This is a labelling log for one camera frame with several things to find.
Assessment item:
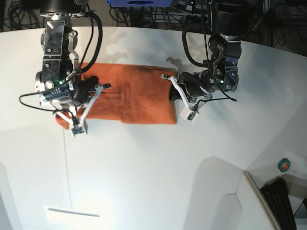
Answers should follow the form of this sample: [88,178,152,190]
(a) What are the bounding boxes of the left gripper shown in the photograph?
[169,33,241,101]

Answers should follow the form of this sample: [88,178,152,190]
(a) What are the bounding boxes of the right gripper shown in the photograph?
[35,20,99,108]

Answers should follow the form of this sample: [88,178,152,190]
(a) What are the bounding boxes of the orange t-shirt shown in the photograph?
[55,62,178,130]

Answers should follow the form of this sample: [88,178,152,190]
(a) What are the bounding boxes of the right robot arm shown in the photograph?
[35,0,103,107]

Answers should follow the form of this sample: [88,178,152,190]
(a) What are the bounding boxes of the blue box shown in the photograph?
[107,0,173,7]

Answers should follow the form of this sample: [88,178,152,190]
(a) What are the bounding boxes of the green tape roll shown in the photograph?
[278,158,291,173]

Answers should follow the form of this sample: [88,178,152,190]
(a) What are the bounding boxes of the black keyboard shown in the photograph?
[260,177,297,230]

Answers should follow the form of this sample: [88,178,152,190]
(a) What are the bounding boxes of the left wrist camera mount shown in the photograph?
[161,72,213,123]

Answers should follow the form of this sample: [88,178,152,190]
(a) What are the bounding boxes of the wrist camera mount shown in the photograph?
[161,72,213,123]
[54,83,112,137]

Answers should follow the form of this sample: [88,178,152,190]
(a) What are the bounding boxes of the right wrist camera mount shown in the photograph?
[54,83,112,137]

